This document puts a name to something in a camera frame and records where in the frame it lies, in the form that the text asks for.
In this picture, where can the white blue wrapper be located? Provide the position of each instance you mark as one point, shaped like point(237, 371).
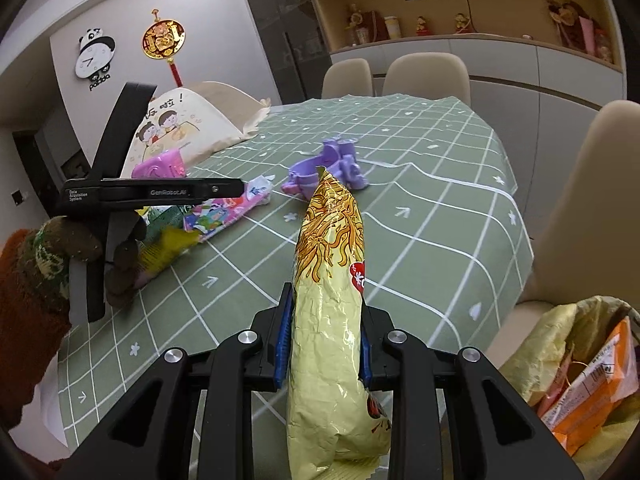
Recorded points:
point(257, 190)

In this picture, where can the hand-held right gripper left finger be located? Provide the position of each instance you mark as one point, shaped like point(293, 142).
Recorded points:
point(282, 340)

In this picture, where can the wooden shelf unit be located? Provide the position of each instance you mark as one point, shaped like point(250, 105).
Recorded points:
point(500, 10)

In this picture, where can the printed mesh food cover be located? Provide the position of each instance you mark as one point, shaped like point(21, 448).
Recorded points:
point(200, 125)

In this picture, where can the orange snack packet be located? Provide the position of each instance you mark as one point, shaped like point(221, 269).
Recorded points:
point(595, 385)

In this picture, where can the pink tube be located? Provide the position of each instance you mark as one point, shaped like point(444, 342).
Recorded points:
point(587, 35)

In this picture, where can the beige chair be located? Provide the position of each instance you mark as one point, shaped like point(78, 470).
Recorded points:
point(590, 200)
point(347, 77)
point(425, 77)

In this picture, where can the red gold hanging ornament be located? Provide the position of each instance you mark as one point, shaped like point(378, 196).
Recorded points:
point(164, 37)

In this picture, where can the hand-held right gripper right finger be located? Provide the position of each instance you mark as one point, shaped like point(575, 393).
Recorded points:
point(364, 360)

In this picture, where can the yellow plastic bag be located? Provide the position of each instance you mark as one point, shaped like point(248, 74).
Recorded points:
point(530, 355)

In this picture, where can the small seated figurine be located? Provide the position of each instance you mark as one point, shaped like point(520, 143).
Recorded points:
point(422, 26)
point(462, 24)

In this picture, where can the dark glass cabinet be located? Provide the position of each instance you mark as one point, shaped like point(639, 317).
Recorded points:
point(280, 25)

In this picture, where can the white yellow cup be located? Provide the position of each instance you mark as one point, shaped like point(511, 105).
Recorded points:
point(391, 27)

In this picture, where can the panda wall clock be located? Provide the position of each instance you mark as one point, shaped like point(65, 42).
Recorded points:
point(95, 60)

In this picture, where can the yellow noodle packet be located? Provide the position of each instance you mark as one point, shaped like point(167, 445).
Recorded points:
point(325, 310)

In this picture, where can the purple plastic toy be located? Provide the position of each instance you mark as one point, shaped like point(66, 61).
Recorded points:
point(345, 160)

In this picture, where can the decorative doll bouquet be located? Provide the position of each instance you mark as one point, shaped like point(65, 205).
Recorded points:
point(570, 20)

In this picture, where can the green white snack packet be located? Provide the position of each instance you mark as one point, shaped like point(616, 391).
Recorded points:
point(170, 217)

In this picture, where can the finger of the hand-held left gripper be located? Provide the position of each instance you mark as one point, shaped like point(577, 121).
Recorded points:
point(225, 189)
point(135, 105)

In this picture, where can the white lower cabinet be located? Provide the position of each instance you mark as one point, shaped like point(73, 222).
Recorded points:
point(500, 60)

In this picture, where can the yellow snack wrapper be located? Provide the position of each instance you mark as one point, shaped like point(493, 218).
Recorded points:
point(160, 250)

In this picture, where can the tall doll ornament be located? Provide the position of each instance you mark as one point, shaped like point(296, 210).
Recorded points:
point(362, 25)

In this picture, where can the green checked tablecloth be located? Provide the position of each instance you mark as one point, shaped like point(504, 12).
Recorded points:
point(400, 210)

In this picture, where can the purple square box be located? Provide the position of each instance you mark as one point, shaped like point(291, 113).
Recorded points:
point(160, 165)

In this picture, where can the pink cartoon snack packet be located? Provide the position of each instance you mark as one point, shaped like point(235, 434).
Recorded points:
point(225, 212)

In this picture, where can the person's left hand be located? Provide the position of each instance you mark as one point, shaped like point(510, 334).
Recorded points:
point(125, 260)

